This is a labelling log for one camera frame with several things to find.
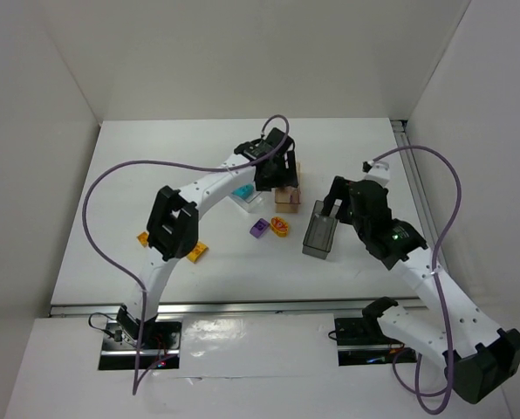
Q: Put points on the front aluminium rail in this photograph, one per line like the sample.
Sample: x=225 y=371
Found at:
x=179 y=309

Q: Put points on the dark grey translucent container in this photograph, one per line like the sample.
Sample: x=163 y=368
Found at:
x=318 y=238

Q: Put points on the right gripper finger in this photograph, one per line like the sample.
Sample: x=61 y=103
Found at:
x=345 y=213
x=339 y=190

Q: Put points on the purple rounded lego brick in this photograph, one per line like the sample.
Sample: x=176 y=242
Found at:
x=259 y=228

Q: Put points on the clear plastic container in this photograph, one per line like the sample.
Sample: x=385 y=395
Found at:
x=251 y=204

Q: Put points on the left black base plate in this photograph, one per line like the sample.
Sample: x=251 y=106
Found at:
x=118 y=350

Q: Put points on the right aluminium rail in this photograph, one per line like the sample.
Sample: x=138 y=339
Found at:
x=428 y=228

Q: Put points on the aluminium rail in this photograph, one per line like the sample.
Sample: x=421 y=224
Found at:
x=179 y=309
x=428 y=228

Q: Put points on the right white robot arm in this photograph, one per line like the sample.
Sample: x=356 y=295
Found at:
x=475 y=353

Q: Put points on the teal rounded lego brick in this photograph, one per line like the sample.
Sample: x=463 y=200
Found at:
x=244 y=192

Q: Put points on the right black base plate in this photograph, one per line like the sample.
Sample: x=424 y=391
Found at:
x=360 y=345

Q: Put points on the yellow butterfly lego brick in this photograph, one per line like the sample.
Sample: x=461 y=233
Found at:
x=279 y=226

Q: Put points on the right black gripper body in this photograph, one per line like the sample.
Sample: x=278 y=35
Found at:
x=345 y=197

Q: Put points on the orange translucent container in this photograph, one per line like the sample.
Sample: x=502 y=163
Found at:
x=281 y=199

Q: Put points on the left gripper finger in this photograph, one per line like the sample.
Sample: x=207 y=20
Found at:
x=290 y=167
x=269 y=182

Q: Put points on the small yellow lego brick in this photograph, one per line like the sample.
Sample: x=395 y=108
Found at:
x=143 y=239

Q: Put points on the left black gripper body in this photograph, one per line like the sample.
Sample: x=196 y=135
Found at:
x=283 y=175

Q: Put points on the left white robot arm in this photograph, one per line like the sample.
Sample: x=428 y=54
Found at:
x=173 y=224

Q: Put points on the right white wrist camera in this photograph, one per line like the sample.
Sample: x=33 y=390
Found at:
x=377 y=171

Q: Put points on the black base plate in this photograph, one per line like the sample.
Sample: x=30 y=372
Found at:
x=360 y=345
x=118 y=350

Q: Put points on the yellow curved lego brick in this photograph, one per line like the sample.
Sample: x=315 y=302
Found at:
x=199 y=251

